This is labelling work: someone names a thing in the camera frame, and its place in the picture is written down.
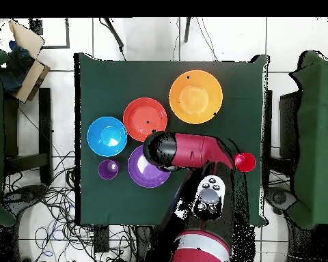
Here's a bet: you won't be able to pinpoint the wide orange bowl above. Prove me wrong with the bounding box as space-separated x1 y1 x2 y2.
122 97 168 143

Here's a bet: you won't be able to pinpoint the purple bowl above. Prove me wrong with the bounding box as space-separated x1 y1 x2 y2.
127 144 172 188

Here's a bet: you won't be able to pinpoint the large yellow bowl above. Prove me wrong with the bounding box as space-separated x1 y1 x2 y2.
168 70 224 125

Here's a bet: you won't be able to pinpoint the large light blue bowl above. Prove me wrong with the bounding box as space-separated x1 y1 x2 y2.
86 116 128 158

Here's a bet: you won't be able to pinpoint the purple cup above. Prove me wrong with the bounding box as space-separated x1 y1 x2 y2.
97 159 120 181

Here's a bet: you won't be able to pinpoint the dark green table cloth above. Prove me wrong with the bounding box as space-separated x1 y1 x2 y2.
74 52 269 227

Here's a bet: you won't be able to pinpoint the red cup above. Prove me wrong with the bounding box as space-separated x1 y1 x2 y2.
232 151 257 173

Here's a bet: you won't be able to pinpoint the black tripod leg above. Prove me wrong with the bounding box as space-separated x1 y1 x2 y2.
184 17 192 43
99 17 126 61

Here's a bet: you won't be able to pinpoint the black stool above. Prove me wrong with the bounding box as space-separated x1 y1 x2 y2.
3 87 53 186

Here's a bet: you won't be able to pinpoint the black computer case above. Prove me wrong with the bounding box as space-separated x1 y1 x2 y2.
278 91 301 159

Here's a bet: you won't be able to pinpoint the black chair base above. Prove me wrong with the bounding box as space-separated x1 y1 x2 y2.
1 184 49 219

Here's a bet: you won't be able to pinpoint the cardboard box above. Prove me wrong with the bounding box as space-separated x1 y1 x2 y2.
8 20 51 104

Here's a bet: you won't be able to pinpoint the blue bag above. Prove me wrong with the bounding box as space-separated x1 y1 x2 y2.
0 40 35 93

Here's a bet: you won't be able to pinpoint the black floor cables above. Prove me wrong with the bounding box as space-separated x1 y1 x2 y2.
3 149 137 262

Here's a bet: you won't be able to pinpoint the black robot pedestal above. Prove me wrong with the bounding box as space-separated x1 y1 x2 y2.
135 225 176 262

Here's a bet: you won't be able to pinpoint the black floor frame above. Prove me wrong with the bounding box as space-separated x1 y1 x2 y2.
29 17 70 50

